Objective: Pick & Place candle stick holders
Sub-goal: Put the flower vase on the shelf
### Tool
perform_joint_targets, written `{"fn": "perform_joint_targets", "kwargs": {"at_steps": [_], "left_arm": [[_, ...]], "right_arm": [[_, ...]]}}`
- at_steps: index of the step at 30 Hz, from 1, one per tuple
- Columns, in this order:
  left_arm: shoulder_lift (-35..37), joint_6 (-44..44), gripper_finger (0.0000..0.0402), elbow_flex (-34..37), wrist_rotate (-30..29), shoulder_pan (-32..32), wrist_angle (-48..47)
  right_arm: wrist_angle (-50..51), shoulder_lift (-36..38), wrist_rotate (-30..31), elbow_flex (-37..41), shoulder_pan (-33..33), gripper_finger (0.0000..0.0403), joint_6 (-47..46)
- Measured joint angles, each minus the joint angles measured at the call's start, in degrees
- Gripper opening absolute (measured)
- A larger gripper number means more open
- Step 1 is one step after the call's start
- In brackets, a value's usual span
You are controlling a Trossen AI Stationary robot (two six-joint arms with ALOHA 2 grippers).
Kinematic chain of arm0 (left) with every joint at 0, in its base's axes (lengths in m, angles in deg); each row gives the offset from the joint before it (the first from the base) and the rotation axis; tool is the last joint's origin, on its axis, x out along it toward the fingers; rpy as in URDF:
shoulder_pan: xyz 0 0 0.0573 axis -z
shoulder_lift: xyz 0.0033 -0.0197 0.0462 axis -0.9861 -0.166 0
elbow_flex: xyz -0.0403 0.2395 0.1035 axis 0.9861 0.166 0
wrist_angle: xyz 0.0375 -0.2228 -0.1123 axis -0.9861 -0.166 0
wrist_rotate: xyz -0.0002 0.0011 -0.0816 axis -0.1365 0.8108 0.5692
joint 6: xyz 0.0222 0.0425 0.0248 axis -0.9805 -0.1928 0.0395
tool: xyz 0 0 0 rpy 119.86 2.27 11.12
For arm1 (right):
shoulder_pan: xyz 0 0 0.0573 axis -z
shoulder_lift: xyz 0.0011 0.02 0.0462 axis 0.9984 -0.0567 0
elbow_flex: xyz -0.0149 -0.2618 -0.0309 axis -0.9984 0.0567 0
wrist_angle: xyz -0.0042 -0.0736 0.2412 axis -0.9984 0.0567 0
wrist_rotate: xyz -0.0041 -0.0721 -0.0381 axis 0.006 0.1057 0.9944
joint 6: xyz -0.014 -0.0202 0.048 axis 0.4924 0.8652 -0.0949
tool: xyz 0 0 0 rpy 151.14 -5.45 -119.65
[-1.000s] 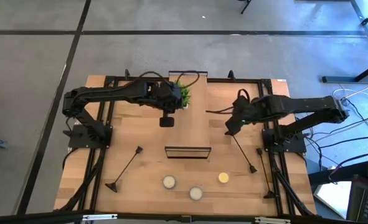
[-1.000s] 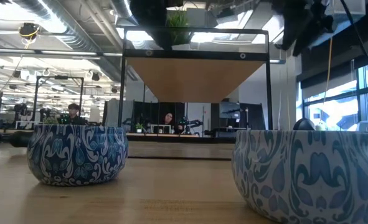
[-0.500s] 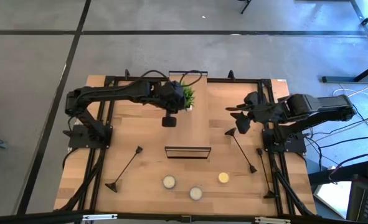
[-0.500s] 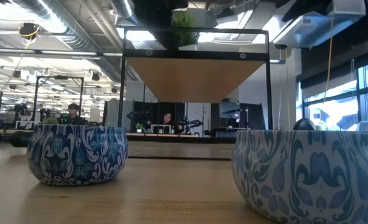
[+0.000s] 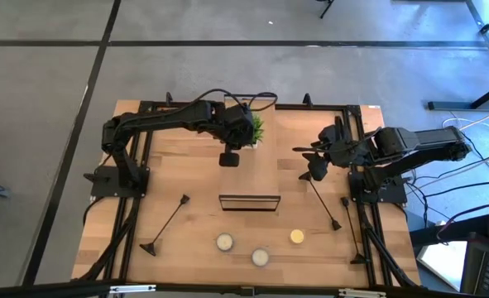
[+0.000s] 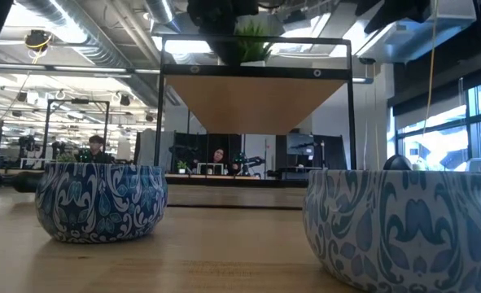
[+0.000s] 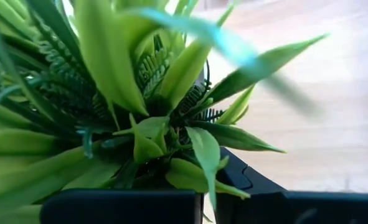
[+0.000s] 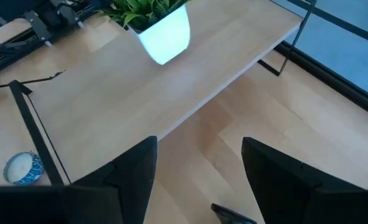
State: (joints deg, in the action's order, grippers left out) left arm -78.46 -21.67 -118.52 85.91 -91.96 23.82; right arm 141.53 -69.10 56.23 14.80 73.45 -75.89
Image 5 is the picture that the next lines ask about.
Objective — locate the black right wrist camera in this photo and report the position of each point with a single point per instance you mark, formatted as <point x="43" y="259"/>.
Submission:
<point x="318" y="169"/>

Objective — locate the yellow pillar candle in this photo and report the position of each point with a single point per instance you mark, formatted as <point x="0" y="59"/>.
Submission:
<point x="297" y="236"/>

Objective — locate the wooden shelf black metal frame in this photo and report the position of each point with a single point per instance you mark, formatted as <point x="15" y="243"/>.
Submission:
<point x="252" y="174"/>

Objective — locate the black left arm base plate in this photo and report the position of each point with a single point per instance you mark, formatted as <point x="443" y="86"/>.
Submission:
<point x="103" y="188"/>

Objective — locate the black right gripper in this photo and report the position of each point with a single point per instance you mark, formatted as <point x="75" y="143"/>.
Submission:
<point x="345" y="149"/>

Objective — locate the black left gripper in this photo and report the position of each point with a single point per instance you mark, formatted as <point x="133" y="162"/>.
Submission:
<point x="238" y="124"/>

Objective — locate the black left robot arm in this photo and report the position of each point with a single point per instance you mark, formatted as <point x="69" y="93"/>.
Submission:
<point x="161" y="118"/>

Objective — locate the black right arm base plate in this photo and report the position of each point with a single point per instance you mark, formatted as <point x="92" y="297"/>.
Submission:
<point x="395" y="194"/>

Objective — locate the black aluminium table frame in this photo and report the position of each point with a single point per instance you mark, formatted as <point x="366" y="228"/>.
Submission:
<point x="310" y="107"/>

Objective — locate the black rig crossbar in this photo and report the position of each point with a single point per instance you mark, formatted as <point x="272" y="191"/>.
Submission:
<point x="41" y="289"/>

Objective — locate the black desk foot bar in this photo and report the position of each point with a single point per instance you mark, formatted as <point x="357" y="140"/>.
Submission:
<point x="447" y="106"/>

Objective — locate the silver metal bracket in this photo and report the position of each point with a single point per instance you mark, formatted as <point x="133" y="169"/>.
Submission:
<point x="362" y="293"/>
<point x="132" y="289"/>

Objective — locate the green artificial plant white pot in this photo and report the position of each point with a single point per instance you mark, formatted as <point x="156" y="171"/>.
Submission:
<point x="257" y="130"/>

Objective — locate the black metal candlestick holder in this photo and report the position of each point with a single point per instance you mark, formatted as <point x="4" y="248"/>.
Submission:
<point x="148" y="248"/>
<point x="336" y="225"/>
<point x="358" y="260"/>

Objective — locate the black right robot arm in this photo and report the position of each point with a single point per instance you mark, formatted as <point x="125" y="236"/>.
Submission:
<point x="418" y="140"/>

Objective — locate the white board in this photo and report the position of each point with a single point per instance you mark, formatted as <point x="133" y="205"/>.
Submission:
<point x="442" y="260"/>

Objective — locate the black chair leg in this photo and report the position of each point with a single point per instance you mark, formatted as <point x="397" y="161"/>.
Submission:
<point x="327" y="8"/>

